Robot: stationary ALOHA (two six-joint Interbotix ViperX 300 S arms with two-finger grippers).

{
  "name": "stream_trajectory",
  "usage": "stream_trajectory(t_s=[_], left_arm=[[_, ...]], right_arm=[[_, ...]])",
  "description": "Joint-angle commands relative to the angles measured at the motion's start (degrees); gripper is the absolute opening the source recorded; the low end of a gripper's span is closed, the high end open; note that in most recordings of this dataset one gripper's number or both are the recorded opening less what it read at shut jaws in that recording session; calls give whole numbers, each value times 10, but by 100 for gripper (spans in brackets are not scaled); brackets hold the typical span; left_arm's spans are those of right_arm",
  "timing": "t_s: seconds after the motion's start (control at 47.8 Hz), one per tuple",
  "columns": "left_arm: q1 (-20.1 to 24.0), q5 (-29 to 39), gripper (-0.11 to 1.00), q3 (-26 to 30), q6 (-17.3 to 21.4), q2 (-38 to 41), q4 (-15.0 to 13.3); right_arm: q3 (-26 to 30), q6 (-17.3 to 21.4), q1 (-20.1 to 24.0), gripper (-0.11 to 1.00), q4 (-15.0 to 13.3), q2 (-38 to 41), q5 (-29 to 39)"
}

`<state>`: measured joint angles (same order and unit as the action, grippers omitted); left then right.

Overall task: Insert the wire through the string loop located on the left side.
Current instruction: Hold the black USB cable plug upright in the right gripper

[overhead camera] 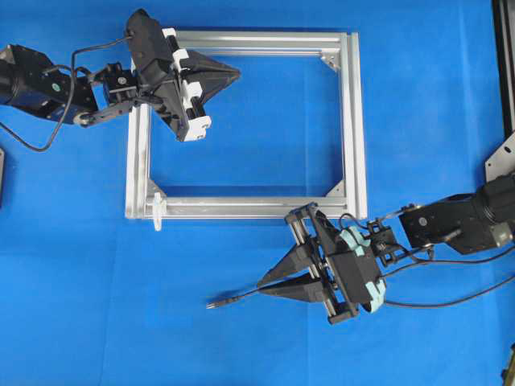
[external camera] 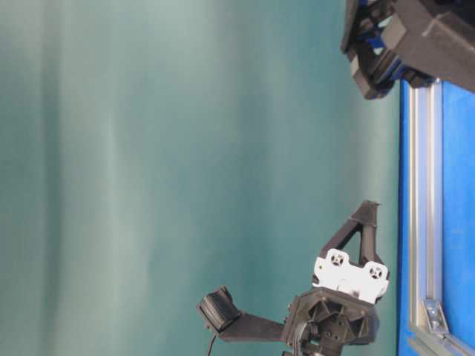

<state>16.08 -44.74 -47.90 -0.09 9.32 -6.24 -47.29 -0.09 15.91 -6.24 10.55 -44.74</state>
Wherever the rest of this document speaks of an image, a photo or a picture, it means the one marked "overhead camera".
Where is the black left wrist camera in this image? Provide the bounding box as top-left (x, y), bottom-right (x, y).
top-left (126, 8), bottom-right (177, 86)

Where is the dark object left edge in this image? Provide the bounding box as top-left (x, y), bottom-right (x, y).
top-left (0, 148), bottom-right (6, 206)

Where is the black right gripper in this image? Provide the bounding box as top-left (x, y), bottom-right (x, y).
top-left (258, 203), bottom-right (366, 324)

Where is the white zip tie loop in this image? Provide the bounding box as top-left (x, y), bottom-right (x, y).
top-left (151, 191), bottom-right (167, 232)

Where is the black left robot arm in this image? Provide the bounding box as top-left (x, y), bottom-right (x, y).
top-left (1, 32), bottom-right (241, 142)

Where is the black stand frame right edge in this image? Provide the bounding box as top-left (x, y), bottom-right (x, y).
top-left (484, 0), bottom-right (514, 182)

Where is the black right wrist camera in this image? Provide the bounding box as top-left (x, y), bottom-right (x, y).
top-left (329, 226), bottom-right (386, 313)

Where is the black right camera cable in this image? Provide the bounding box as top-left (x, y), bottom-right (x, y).
top-left (340, 212), bottom-right (515, 278)

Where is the aluminium extrusion square frame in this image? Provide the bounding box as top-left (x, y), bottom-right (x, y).
top-left (125, 28), bottom-right (368, 220)

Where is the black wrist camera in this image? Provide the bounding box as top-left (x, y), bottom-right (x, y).
top-left (329, 226), bottom-right (386, 313)
top-left (126, 8), bottom-right (177, 86)

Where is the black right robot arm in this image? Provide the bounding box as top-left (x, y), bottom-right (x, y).
top-left (257, 136), bottom-right (514, 324)

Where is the yellow object bottom right corner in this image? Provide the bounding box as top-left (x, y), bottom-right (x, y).
top-left (501, 343), bottom-right (515, 386)

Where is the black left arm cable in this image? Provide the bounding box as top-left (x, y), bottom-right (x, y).
top-left (0, 34), bottom-right (136, 153)

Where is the black USB cable wire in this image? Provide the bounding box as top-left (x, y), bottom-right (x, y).
top-left (205, 273), bottom-right (515, 311)

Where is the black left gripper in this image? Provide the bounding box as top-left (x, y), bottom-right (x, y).
top-left (138, 35), bottom-right (241, 142)

